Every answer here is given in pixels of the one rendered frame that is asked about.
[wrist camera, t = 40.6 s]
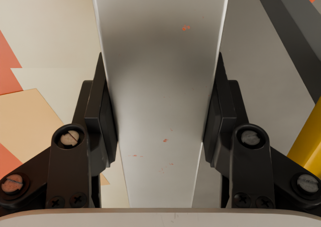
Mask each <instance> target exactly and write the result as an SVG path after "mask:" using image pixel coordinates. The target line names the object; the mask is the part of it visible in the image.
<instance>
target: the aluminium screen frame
mask: <svg viewBox="0 0 321 227"><path fill-rule="evenodd" d="M228 1H229V0H92V3H93V8H94V14H95V19H96V26H97V32H98V37H99V42H100V48H101V53H102V58H103V63H104V69H105V74H106V79H107V87H108V92H109V97H110V103H111V108H112V113H113V118H114V123H115V129H116V134H117V140H118V147H119V152H120V157H121V163H122V168H123V173H124V178H125V184H126V189H127V194H128V202H129V207H130V208H191V207H192V203H193V196H194V190H195V185H196V179H197V174H198V169H199V163H200V158H201V152H202V147H203V140H204V134H205V129H206V123H207V118H208V112H209V107H210V102H211V96H212V91H213V86H214V79H215V73H216V68H217V62H218V57H219V52H220V46H221V41H222V36H223V30H224V24H225V18H226V12H227V6H228Z"/></svg>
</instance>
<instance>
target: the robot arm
mask: <svg viewBox="0 0 321 227"><path fill-rule="evenodd" d="M117 144H118V140H117V134H116V129H115V123H114V118H113V113H112V108H111V103H110V97H109V92H108V87H107V79H106V74H105V69H104V63H103V58H102V53H101V52H100V53H99V57H98V61H97V65H96V70H95V74H94V78H93V80H84V81H83V83H82V86H81V90H80V93H79V97H78V101H77V104H76V108H75V112H74V116H73V119H72V123H70V124H66V125H63V126H61V127H60V128H58V129H57V130H56V131H55V132H54V134H53V135H52V139H51V146H50V147H48V148H47V149H45V150H44V151H42V152H41V153H39V154H37V155H36V156H34V157H33V158H31V159H30V160H28V161H27V162H25V163H24V164H22V165H21V166H19V167H18V168H16V169H14V170H13V171H11V172H10V173H8V174H7V175H5V176H4V177H3V178H2V179H1V180H0V227H321V180H320V179H319V178H318V177H317V176H315V175H314V174H312V173H311V172H309V171H308V170H306V169H305V168H303V167H302V166H300V165H299V164H297V163H296V162H294V161H293V160H291V159H290V158H288V157H287V156H285V155H284V154H282V153H280V152H279V151H277V150H276V149H274V148H273V147H271V146H270V141H269V136H268V134H267V133H266V131H265V130H264V129H262V128H261V127H260V126H258V125H255V124H251V123H249V120H248V116H247V113H246V108H245V105H244V101H243V98H242V94H241V90H240V87H239V83H238V81H237V80H228V79H227V75H226V71H225V65H224V62H223V57H222V53H221V52H219V57H218V62H217V68H216V73H215V79H214V86H213V91H212V96H211V102H210V107H209V112H208V118H207V123H206V129H205V134H204V140H203V145H204V153H205V160H206V162H208V163H210V166H211V168H215V169H216V170H217V171H218V172H219V173H220V174H221V179H220V200H219V208H102V204H101V184H100V173H102V172H103V171H104V170H105V169H106V168H110V165H111V163H113V162H114V161H115V159H116V152H117Z"/></svg>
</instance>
